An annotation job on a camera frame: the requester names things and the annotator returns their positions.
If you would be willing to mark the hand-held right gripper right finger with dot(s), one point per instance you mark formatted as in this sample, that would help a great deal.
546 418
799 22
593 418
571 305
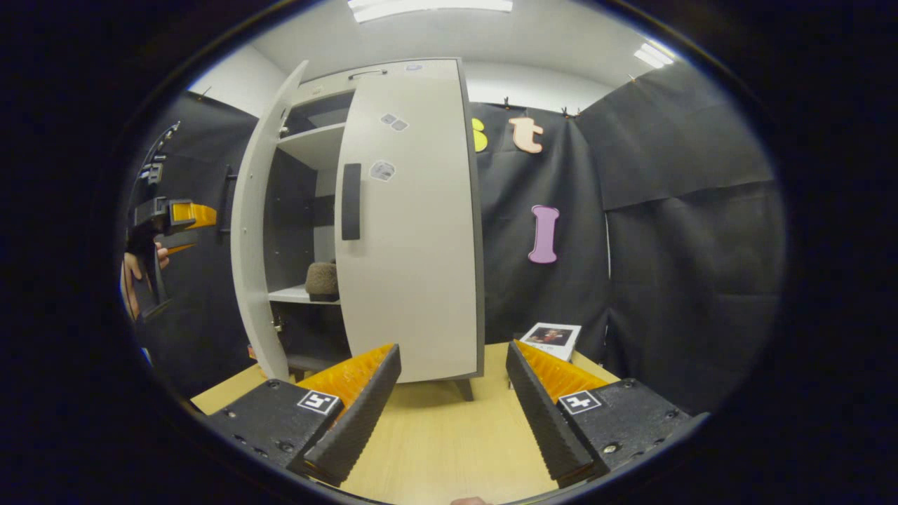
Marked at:
544 414

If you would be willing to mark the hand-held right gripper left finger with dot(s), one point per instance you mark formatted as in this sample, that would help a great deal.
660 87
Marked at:
358 414

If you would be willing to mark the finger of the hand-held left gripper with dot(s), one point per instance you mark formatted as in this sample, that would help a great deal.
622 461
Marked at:
179 242
200 214

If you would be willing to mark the white shoe cabinet door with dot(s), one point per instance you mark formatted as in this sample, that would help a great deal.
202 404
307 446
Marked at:
256 245
421 245

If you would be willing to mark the white grey shoe cabinet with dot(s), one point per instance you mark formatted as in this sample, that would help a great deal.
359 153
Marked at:
295 210

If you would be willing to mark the brown fuzzy shoe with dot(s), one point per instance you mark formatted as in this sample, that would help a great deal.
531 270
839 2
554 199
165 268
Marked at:
323 280

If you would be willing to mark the white cabinet drawer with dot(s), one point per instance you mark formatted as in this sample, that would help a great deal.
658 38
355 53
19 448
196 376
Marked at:
330 81

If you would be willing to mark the white photo cover book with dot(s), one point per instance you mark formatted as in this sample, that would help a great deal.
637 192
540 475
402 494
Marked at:
551 340

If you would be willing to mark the ceiling light panel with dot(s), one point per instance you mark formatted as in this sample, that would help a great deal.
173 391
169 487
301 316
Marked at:
428 8
652 55

